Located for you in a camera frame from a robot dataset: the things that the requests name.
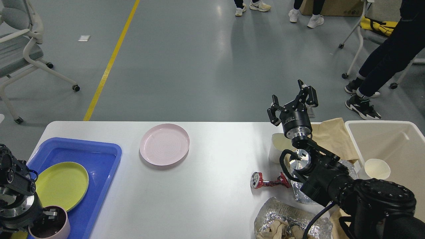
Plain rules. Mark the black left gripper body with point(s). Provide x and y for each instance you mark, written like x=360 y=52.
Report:
x=21 y=216

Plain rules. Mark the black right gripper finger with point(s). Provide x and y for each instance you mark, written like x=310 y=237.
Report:
x=307 y=98
x=275 y=107

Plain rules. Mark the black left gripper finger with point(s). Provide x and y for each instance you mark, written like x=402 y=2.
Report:
x=50 y=216

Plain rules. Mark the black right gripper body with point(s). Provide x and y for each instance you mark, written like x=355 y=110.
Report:
x=296 y=123

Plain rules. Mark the pink mug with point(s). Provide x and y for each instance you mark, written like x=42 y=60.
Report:
x=59 y=229

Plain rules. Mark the dark teal mug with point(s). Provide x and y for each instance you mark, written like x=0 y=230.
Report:
x=19 y=235

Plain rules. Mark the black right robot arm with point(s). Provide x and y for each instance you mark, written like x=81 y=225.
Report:
x=375 y=208

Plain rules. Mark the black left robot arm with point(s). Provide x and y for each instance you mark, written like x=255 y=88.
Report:
x=17 y=181

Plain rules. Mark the white paper cup on table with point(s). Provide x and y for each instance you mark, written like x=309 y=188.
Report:
x=279 y=143

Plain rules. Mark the yellow plate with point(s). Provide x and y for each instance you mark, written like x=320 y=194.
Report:
x=64 y=184

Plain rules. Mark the brown paper bag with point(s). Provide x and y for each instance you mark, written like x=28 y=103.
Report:
x=334 y=137

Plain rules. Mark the crushed red soda can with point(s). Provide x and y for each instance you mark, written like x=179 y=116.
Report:
x=257 y=181

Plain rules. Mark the crumpled silver foil bag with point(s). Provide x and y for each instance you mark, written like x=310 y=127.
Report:
x=302 y=198

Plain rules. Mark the blue plastic tray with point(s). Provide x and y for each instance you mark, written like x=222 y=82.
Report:
x=101 y=160

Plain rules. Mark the person in black sneakers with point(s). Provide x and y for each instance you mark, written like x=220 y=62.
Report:
x=391 y=57

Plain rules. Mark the person in white sneakers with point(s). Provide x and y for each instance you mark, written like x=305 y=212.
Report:
x=315 y=20

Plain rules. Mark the crumpled aluminium foil front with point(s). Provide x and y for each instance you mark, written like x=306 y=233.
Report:
x=274 y=209

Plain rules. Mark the white paper cup in bin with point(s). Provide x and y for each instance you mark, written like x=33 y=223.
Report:
x=374 y=168

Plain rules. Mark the cardboard box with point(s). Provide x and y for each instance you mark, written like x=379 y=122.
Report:
x=346 y=8

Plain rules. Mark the white plastic bin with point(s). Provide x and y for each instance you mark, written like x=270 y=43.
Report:
x=401 y=145

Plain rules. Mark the yellow backpack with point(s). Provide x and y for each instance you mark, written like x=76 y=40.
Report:
x=384 y=28

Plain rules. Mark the brown crumpled paper in foil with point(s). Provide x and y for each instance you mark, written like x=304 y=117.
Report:
x=281 y=230

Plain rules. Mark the pink plate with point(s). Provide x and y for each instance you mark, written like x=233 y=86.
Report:
x=164 y=144

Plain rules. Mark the grey office chair left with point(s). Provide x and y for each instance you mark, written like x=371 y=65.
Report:
x=21 y=53

